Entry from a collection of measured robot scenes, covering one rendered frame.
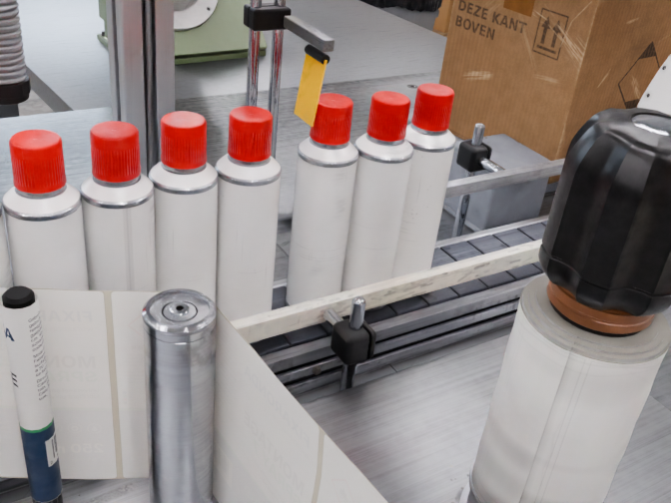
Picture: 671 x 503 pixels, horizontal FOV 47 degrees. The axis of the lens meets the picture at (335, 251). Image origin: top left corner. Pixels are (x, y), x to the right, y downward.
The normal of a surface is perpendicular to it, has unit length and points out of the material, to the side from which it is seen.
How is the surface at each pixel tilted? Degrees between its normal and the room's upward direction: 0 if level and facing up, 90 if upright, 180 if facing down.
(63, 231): 90
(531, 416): 92
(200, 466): 90
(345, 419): 0
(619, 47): 90
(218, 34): 49
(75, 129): 0
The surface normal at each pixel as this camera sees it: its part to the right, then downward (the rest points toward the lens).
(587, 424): -0.12, 0.53
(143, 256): 0.76, 0.41
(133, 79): 0.51, 0.50
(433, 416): 0.10, -0.84
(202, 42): 0.47, -0.19
